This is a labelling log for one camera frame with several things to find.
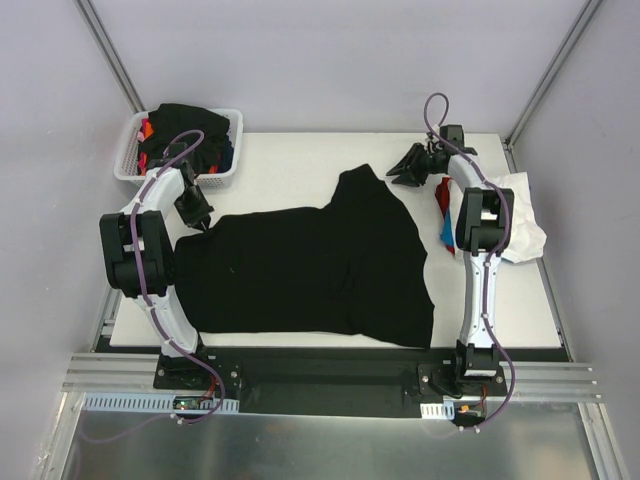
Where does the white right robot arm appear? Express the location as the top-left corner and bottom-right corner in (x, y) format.
(387, 125), (514, 399)

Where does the black t shirt in basket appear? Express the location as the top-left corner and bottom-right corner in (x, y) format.
(137, 103), (234, 174)

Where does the white cable duct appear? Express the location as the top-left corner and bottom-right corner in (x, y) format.
(420, 401), (455, 421)
(83, 393), (240, 415)

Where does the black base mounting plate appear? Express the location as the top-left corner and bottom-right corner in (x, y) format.
(152, 345), (509, 415)

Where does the black t shirt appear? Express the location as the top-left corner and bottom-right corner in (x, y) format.
(137, 103), (234, 174)
(175, 165), (434, 349)

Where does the dark blue t shirt in basket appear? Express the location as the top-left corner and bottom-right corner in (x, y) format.
(216, 135), (234, 173)

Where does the left aluminium frame post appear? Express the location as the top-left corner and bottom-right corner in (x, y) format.
(72, 0), (147, 125)

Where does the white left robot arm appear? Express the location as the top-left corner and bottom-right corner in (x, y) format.
(99, 158), (434, 353)

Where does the right aluminium frame post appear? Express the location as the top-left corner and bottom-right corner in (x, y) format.
(504, 0), (604, 150)

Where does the orange t shirt in basket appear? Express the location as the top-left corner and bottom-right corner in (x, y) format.
(136, 118), (233, 176)

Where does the left white cable duct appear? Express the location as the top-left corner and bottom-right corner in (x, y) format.
(83, 393), (240, 415)

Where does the white plastic laundry basket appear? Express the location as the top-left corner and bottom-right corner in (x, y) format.
(113, 108), (244, 189)

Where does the white t shirt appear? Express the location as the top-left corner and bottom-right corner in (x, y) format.
(447, 171), (548, 265)

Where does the aluminium frame post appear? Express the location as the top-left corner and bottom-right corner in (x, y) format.
(504, 0), (604, 150)
(72, 0), (147, 125)

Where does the right white cable duct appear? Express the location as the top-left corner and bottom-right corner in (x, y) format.
(420, 401), (455, 421)

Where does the red t shirt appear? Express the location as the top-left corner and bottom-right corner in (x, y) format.
(435, 176), (451, 219)

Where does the pink t shirt in basket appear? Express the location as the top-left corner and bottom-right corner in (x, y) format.
(136, 118), (153, 176)

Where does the aluminium front rail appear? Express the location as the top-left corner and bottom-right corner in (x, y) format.
(63, 354), (604, 403)

